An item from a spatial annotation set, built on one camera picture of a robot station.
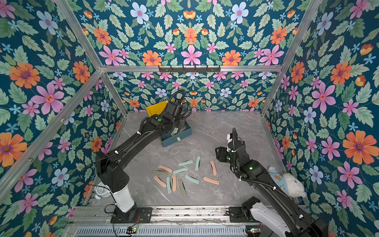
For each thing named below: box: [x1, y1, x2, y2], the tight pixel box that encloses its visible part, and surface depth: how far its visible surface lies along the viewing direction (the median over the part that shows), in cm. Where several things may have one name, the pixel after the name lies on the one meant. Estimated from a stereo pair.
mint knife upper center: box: [177, 159, 193, 166], surface depth 95 cm
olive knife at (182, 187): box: [177, 179, 188, 197], surface depth 84 cm
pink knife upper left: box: [157, 164, 173, 173], surface depth 92 cm
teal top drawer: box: [158, 120, 193, 148], surface depth 83 cm
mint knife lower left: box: [166, 176, 172, 194], surface depth 85 cm
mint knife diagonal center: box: [184, 174, 200, 185], surface depth 88 cm
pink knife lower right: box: [202, 176, 221, 186], surface depth 86 cm
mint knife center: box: [172, 166, 189, 175], surface depth 90 cm
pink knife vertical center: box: [172, 174, 177, 192], surface depth 86 cm
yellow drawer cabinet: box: [146, 98, 175, 118], surface depth 95 cm
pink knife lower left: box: [152, 175, 167, 188], surface depth 86 cm
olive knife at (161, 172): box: [151, 169, 169, 176], surface depth 91 cm
